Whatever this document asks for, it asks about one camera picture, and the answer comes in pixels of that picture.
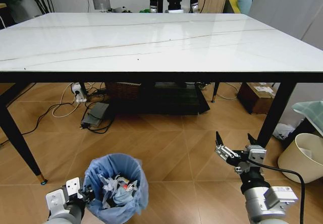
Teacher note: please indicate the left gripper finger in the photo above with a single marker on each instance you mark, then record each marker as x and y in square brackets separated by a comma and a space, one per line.
[83, 190]
[90, 195]

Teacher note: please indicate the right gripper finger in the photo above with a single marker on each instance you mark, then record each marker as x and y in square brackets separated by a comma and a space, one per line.
[225, 152]
[252, 140]

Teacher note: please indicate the trash bin with blue bag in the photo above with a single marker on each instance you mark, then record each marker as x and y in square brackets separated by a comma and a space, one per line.
[136, 183]

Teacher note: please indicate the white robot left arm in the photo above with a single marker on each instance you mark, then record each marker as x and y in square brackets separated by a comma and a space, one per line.
[63, 215]

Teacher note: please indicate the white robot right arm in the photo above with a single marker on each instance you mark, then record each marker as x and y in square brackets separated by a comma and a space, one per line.
[262, 206]

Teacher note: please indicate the crumpled white paper trash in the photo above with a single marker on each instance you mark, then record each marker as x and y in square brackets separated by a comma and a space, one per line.
[111, 183]

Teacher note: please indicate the crumpled blue cloth trash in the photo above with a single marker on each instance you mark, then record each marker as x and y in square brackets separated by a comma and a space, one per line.
[122, 197]

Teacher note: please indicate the red trash wrapper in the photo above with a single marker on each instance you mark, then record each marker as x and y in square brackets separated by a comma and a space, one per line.
[125, 186]

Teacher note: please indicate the cream round bin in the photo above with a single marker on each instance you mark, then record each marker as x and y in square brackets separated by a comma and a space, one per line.
[300, 158]

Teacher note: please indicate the white plastic bag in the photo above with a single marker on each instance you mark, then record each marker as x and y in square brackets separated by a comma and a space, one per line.
[282, 132]

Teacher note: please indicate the brown cardboard box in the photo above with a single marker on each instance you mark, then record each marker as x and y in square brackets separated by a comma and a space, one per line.
[257, 98]

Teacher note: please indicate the black leg with gold tip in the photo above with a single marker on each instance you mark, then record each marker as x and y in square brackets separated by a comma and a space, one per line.
[216, 92]

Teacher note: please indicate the green checked cloth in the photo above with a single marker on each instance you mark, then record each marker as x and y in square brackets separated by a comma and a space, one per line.
[310, 110]

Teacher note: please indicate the grey power adapter box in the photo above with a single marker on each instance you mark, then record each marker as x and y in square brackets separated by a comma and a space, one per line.
[97, 114]

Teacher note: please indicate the black low shelf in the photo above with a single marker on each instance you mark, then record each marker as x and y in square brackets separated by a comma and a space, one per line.
[161, 100]

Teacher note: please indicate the white power strip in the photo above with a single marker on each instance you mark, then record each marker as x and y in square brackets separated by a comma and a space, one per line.
[78, 94]

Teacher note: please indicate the dark wicker basket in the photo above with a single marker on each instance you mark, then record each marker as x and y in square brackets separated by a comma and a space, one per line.
[123, 91]

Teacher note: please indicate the grey partition panel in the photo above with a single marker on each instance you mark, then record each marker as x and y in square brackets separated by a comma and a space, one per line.
[285, 9]

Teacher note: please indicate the teal cushion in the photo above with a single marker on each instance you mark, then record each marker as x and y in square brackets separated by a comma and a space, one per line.
[245, 3]

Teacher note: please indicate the yellow seat cushion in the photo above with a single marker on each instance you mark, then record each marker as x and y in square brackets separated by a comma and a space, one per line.
[233, 3]

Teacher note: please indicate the wooden cabinet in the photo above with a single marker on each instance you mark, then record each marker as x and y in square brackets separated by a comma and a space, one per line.
[213, 2]

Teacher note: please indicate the green toy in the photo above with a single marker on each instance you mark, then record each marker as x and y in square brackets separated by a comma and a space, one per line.
[145, 10]

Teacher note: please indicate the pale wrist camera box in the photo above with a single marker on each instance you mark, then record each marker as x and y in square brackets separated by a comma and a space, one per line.
[73, 186]
[256, 154]

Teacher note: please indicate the white table with black frame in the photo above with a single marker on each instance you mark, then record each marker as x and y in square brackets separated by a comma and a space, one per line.
[151, 75]

